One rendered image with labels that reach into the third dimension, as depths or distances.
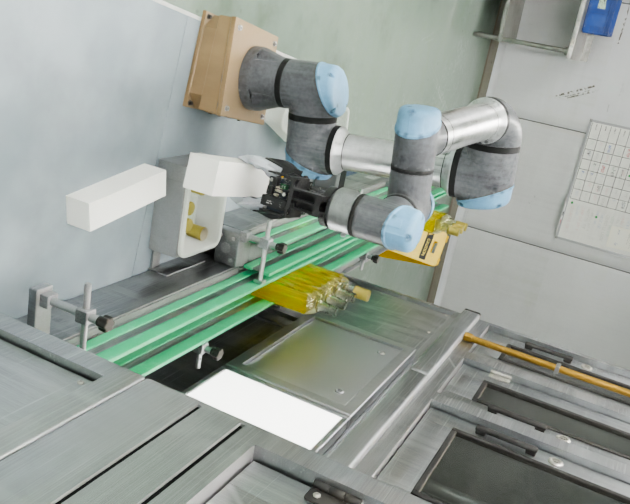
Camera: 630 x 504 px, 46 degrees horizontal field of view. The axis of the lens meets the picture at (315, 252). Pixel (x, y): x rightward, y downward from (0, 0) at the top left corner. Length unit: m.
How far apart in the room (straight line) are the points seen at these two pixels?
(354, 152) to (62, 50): 0.66
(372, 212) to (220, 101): 0.62
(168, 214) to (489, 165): 0.73
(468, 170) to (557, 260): 6.21
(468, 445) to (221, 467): 1.04
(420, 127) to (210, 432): 0.62
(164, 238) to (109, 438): 0.94
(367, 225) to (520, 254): 6.68
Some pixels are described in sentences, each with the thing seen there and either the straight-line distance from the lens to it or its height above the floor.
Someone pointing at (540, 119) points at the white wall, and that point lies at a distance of 7.65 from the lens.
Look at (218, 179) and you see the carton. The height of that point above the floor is 1.11.
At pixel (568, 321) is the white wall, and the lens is 7.96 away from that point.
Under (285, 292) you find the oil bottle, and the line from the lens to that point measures 1.94.
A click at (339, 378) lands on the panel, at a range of 1.86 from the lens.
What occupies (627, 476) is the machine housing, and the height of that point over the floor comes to 1.91.
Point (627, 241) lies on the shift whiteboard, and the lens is 7.69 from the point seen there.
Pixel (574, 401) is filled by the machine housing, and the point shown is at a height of 1.75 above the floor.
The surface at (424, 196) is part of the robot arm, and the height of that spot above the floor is 1.42.
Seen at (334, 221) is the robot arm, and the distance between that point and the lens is 1.23.
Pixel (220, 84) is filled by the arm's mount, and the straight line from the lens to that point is 1.73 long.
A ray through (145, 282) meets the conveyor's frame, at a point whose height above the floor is 0.80.
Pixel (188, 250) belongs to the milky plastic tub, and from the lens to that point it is 1.79.
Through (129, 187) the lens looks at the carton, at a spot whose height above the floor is 0.81.
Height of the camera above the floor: 1.75
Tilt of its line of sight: 22 degrees down
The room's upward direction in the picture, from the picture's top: 108 degrees clockwise
